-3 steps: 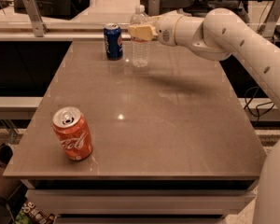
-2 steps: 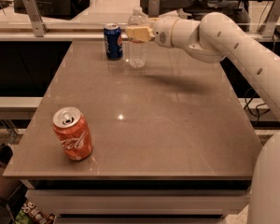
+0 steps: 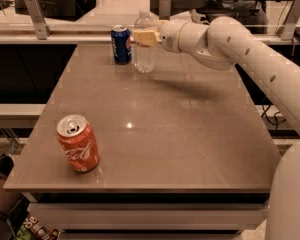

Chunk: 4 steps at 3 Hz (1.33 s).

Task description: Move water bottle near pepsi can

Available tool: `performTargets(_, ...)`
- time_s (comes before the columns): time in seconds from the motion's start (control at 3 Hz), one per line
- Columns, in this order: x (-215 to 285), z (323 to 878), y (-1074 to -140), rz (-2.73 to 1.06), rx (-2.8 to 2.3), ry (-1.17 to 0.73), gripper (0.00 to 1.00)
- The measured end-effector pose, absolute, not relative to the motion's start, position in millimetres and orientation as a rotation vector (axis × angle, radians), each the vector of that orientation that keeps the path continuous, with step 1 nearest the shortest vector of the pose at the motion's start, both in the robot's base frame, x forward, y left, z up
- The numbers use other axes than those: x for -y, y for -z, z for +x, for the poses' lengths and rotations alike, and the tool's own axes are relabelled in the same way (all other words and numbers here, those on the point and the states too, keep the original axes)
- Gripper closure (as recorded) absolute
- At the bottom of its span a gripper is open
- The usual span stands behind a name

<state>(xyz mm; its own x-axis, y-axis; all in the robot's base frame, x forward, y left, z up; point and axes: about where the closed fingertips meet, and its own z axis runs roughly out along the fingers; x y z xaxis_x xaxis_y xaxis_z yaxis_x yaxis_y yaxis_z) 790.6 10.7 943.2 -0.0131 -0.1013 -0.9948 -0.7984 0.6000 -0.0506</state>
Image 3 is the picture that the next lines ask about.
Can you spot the black box on counter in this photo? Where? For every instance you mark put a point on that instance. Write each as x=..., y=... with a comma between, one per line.
x=56, y=0

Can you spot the metal rail bracket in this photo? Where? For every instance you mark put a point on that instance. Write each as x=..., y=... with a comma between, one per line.
x=164, y=9
x=288, y=26
x=41, y=29

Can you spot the blue pepsi can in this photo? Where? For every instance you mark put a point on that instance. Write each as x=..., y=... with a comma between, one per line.
x=121, y=44

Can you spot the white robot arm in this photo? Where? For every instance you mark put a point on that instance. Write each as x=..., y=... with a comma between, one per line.
x=220, y=45

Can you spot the middle metal rail bracket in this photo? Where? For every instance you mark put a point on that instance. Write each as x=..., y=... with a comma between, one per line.
x=164, y=9

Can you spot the dark bin on floor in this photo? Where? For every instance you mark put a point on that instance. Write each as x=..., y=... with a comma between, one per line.
x=8, y=200

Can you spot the clear plastic water bottle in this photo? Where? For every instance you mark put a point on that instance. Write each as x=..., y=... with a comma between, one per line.
x=144, y=56

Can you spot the green snack bag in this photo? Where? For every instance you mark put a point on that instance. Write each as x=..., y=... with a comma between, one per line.
x=33, y=229

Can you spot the left metal rail bracket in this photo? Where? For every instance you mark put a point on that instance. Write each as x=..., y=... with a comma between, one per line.
x=41, y=29

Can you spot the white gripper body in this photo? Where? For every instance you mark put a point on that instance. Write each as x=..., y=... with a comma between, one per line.
x=169, y=35

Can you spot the red coca-cola can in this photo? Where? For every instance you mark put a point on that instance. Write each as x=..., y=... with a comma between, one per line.
x=78, y=142

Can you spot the right metal rail bracket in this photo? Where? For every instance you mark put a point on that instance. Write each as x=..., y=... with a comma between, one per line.
x=288, y=26

